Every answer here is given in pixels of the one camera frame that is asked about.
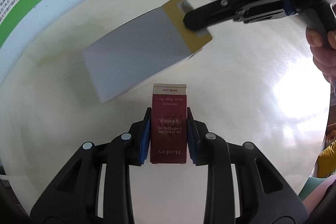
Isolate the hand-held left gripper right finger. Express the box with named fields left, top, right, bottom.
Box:
left=186, top=107, right=309, bottom=224

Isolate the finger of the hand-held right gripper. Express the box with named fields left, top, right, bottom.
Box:
left=183, top=0, right=246, bottom=31

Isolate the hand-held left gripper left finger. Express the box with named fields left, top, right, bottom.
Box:
left=30, top=107, right=152, bottom=224

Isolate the dark red carton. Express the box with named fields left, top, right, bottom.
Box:
left=150, top=84, right=188, bottom=165

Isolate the white box with yellow end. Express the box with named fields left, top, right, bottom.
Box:
left=82, top=0, right=213, bottom=104

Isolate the person's right hand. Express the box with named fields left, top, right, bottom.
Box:
left=306, top=28, right=336, bottom=83

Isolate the yellow cloth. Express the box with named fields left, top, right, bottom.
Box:
left=317, top=141, right=336, bottom=178

